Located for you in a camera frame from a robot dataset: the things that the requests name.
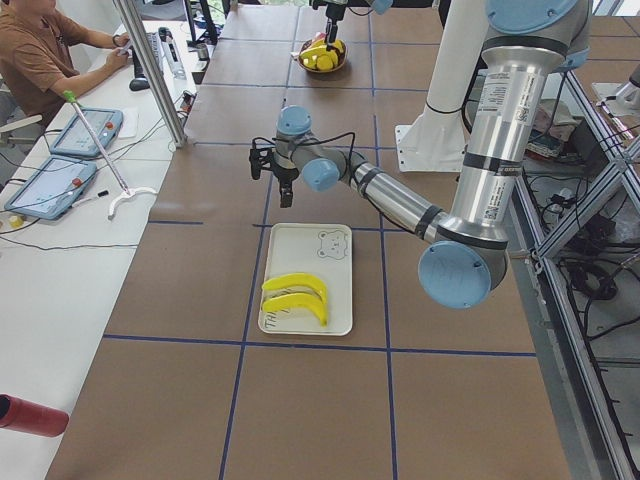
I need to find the aluminium frame post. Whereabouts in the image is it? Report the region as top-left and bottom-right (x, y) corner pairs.
(114, 0), (187, 149)

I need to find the lower blue teach pendant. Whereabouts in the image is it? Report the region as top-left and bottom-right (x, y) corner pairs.
(4, 155), (97, 220)

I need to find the yellow banana moved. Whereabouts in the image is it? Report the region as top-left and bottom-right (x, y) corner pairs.
(262, 272), (328, 303)
(262, 292), (328, 326)

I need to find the white rectangular bear plate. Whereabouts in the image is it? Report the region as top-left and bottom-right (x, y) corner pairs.
(258, 223), (353, 336)

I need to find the upper blue teach pendant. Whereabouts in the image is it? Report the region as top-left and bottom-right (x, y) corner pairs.
(49, 108), (124, 158)

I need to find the metal cup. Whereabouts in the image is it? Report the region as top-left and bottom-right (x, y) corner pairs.
(195, 43), (209, 61)

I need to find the white stand with rod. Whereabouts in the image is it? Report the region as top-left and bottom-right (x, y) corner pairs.
(62, 89), (158, 221)

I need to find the small yellow tape roll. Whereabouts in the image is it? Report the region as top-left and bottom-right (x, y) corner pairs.
(9, 215), (24, 229)

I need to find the seated person brown shirt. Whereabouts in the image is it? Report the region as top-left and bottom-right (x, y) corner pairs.
(1, 1), (130, 127)

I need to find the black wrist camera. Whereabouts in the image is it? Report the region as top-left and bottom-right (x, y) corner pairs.
(249, 142), (274, 180)

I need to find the white paper sheet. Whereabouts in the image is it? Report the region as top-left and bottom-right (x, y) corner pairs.
(118, 107), (140, 139)

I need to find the brown woven fruit basket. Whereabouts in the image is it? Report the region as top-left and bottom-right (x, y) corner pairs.
(297, 50), (346, 74)

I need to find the yellow banana in basket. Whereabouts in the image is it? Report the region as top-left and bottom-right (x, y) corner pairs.
(299, 40), (346, 63)

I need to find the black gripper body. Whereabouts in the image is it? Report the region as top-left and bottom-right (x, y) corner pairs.
(325, 0), (346, 23)
(272, 163), (299, 194)

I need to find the blue teach pendant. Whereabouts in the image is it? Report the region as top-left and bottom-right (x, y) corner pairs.
(49, 108), (124, 158)
(4, 155), (97, 220)

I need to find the stack of books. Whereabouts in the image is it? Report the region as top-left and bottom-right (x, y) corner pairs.
(526, 99), (580, 158)

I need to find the red cylinder bottle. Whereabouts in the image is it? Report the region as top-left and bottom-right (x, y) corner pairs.
(1, 394), (69, 437)

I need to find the yellow lemon in basket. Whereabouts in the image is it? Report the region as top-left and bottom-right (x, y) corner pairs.
(316, 54), (335, 72)

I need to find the aluminium side table frame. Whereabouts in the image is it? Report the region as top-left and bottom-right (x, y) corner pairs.
(511, 58), (639, 479)

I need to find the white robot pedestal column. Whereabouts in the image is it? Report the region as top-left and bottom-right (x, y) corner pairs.
(395, 0), (488, 172)

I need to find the black computer mouse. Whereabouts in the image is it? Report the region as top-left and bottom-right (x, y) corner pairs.
(129, 78), (150, 92)

